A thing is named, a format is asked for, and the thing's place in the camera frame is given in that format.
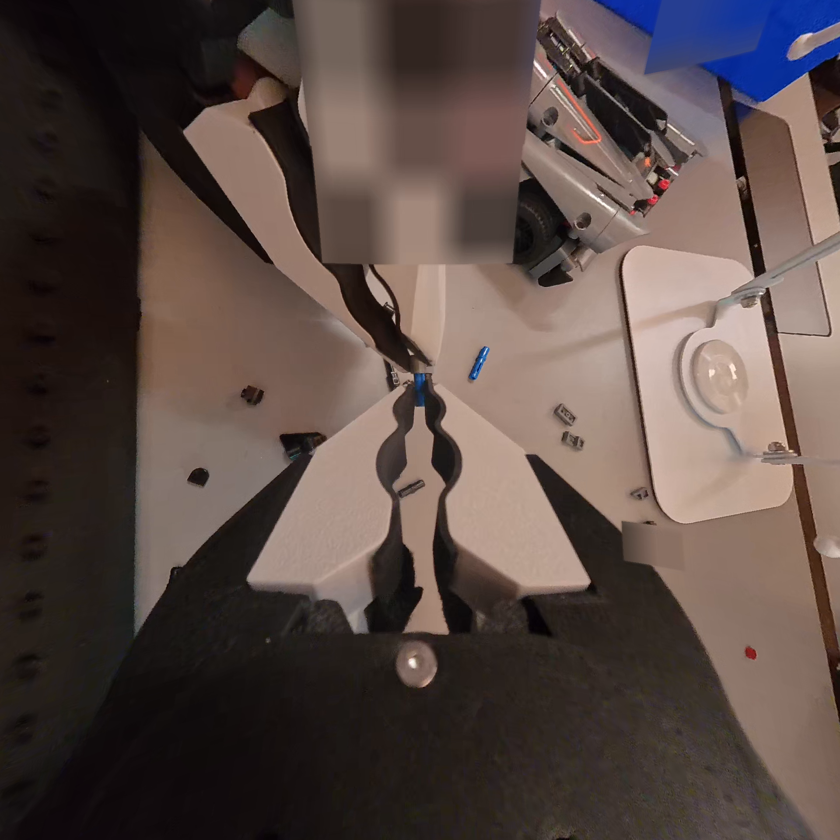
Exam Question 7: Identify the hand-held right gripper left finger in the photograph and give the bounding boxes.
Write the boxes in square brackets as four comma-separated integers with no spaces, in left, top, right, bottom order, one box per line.
[246,387,424,634]

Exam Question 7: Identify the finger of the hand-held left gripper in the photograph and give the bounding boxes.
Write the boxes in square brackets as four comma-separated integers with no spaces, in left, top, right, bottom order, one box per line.
[403,262,448,367]
[182,105,421,368]

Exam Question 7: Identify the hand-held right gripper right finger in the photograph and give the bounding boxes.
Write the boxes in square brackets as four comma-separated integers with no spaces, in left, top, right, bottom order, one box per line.
[422,382,593,634]

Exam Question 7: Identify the partly built lego car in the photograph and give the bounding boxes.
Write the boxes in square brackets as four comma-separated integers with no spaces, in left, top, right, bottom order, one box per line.
[515,13,704,287]

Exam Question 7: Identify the white book stand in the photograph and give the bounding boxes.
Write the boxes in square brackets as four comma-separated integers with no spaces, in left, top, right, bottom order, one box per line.
[620,20,840,559]

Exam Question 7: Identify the blue storage bin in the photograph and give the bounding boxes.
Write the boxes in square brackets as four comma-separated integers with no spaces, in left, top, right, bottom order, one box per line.
[594,0,840,122]

